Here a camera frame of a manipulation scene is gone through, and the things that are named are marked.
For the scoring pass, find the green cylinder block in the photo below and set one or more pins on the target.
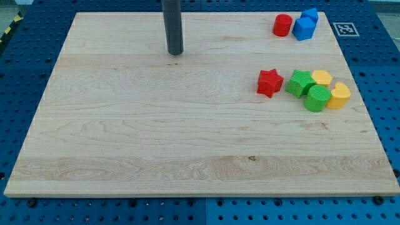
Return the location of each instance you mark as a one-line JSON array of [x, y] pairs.
[[317, 98]]

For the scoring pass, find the black bolt left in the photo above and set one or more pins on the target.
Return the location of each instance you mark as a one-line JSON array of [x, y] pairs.
[[31, 202]]

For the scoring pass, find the green star block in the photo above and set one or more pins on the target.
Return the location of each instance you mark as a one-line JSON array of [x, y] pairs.
[[300, 83]]

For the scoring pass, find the black bolt right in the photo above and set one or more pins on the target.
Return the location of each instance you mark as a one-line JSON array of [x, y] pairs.
[[378, 200]]

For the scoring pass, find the blue cube block front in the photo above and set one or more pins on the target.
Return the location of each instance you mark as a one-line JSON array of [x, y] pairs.
[[303, 28]]

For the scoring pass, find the wooden board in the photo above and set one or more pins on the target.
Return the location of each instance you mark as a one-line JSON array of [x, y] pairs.
[[122, 118]]

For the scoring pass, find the blue block rear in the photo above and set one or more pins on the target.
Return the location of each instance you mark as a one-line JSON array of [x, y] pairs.
[[312, 14]]

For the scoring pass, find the red cylinder block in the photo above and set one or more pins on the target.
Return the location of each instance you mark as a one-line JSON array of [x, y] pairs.
[[282, 25]]

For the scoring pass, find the yellow pentagon block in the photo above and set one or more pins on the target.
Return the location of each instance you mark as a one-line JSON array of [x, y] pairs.
[[322, 78]]

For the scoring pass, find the red star block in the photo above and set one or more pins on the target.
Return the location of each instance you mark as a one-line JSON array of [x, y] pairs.
[[269, 82]]

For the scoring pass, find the yellow heart block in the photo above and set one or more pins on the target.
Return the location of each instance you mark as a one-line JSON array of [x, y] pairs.
[[340, 95]]

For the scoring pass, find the white fiducial marker tag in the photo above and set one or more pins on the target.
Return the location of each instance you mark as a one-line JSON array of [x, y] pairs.
[[345, 29]]

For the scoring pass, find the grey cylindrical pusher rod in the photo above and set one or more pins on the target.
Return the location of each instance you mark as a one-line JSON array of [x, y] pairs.
[[171, 10]]

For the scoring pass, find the black bolt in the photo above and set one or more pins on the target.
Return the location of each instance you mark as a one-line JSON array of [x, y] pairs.
[[378, 200], [31, 202]]

